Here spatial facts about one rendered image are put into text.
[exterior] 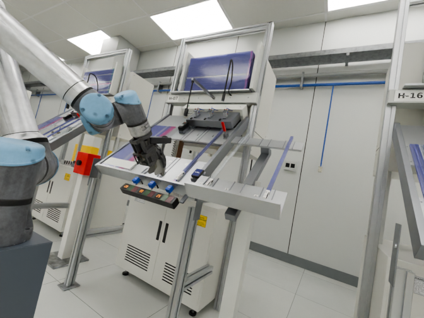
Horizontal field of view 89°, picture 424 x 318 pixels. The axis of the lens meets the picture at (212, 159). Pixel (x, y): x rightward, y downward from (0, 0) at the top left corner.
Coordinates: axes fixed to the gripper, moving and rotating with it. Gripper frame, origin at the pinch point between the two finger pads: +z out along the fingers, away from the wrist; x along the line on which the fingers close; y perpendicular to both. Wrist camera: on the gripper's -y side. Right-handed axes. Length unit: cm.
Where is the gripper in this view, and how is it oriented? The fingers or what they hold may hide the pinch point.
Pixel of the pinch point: (162, 171)
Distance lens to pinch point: 94.6
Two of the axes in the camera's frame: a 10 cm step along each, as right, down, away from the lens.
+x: 8.6, 1.3, -5.0
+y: -4.7, 5.7, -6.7
